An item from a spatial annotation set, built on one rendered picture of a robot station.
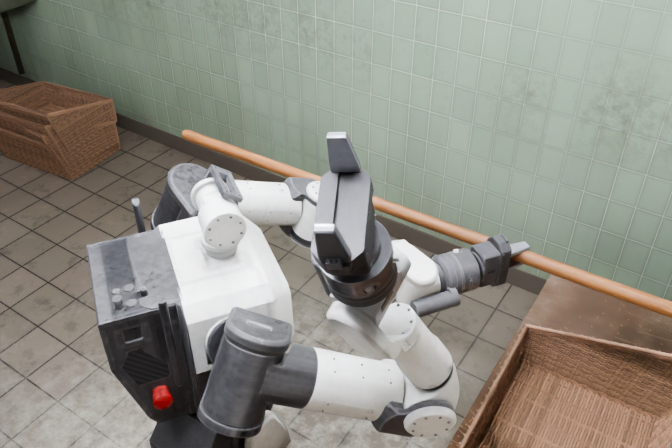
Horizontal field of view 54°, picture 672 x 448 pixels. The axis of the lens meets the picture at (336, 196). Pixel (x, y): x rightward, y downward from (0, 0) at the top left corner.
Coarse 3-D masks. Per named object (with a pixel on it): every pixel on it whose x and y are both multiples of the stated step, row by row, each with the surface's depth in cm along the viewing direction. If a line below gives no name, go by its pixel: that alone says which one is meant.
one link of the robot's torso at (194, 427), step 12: (168, 420) 122; (180, 420) 121; (192, 420) 120; (156, 432) 122; (168, 432) 121; (180, 432) 120; (192, 432) 119; (204, 432) 118; (156, 444) 122; (168, 444) 121; (180, 444) 120; (192, 444) 119; (204, 444) 118; (216, 444) 118; (228, 444) 122
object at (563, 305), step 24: (552, 288) 220; (576, 288) 220; (528, 312) 211; (552, 312) 211; (576, 312) 211; (600, 312) 211; (624, 312) 211; (648, 312) 211; (600, 336) 202; (624, 336) 202; (648, 336) 202; (528, 360) 194; (624, 360) 194; (648, 408) 181; (456, 432) 175; (624, 432) 174
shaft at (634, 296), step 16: (208, 144) 178; (224, 144) 176; (256, 160) 170; (272, 160) 169; (288, 176) 166; (304, 176) 163; (384, 208) 153; (400, 208) 151; (416, 224) 150; (432, 224) 147; (448, 224) 146; (464, 240) 144; (480, 240) 142; (528, 256) 137; (544, 256) 137; (560, 272) 134; (576, 272) 133; (592, 288) 132; (608, 288) 130; (624, 288) 129; (640, 304) 128; (656, 304) 126
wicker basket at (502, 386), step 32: (512, 352) 177; (544, 352) 186; (576, 352) 180; (608, 352) 175; (640, 352) 169; (512, 384) 186; (544, 384) 186; (576, 384) 186; (608, 384) 179; (480, 416) 161; (512, 416) 178; (544, 416) 177; (576, 416) 177; (608, 416) 178; (640, 416) 177
